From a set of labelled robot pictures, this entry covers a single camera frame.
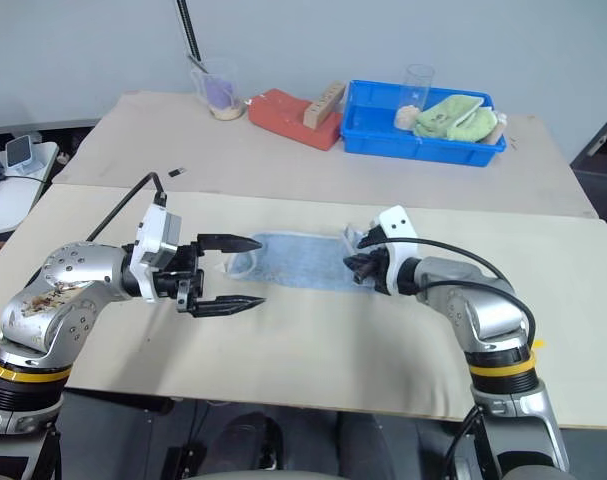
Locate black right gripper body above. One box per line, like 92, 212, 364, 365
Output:
363, 224, 393, 295

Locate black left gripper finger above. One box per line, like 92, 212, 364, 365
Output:
188, 295, 269, 320
196, 232, 264, 257

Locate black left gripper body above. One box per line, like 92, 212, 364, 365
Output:
151, 241, 207, 314

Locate light blue towel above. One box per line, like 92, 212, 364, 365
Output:
221, 223, 380, 295

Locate green folded towel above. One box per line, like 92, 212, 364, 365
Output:
413, 94, 500, 144

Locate blue plastic bin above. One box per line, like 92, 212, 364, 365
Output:
339, 79, 508, 169

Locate red cloth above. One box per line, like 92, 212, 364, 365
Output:
247, 88, 345, 152

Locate dark rounded shape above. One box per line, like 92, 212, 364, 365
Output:
210, 410, 285, 474

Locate wooden block with holes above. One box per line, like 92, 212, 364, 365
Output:
302, 81, 348, 133

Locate clear plastic measuring cup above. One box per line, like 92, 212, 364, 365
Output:
189, 56, 248, 122

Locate tan board in bin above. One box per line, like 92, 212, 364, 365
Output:
481, 112, 508, 147

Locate white side table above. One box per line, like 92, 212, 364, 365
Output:
0, 141, 60, 237

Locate white device with screen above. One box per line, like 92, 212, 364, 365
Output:
4, 134, 35, 170

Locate black ribbed pole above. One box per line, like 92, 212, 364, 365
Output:
175, 0, 205, 65

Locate dark grey cabinet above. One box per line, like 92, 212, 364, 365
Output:
569, 102, 607, 222

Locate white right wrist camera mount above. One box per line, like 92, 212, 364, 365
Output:
370, 204, 425, 297

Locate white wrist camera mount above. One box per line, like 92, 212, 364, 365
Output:
370, 204, 425, 297
129, 202, 185, 304

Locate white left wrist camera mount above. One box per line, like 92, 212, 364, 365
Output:
129, 202, 185, 304

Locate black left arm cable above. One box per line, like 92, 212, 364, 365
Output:
85, 171, 168, 241

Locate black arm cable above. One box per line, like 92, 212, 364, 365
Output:
380, 237, 538, 351
85, 171, 168, 241

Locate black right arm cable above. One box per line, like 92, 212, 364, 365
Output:
380, 237, 538, 351

